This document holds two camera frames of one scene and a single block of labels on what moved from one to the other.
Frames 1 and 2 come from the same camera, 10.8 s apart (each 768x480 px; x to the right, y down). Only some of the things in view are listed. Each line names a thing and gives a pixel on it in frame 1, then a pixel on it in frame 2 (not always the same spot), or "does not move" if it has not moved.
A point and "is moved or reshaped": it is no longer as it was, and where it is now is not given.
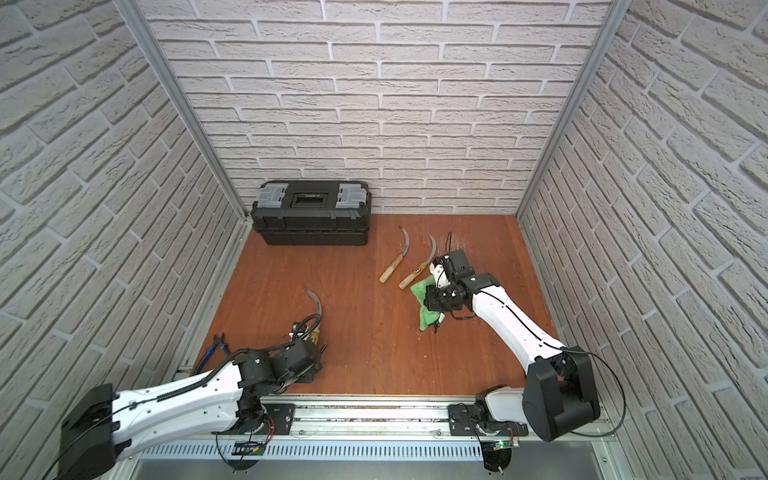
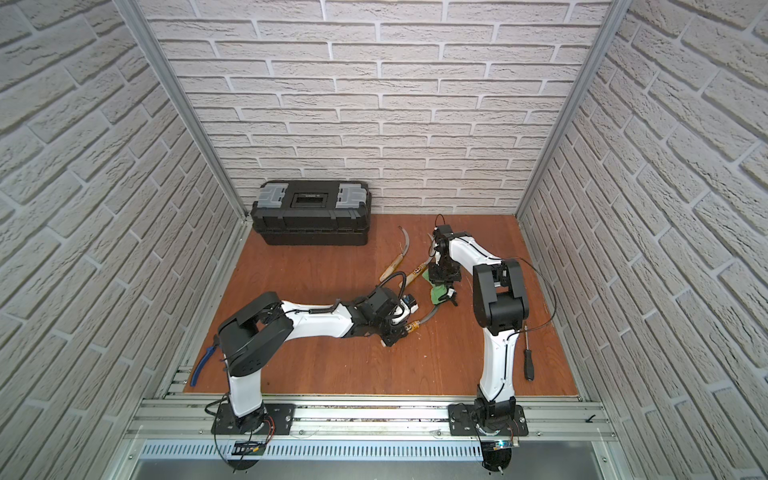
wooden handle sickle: (420, 268) does not move
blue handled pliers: (218, 342) does not move
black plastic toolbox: (312, 212) does not move
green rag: (426, 315) is moved or reshaped
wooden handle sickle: (396, 261) does not move
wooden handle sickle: (315, 335) → (415, 325)
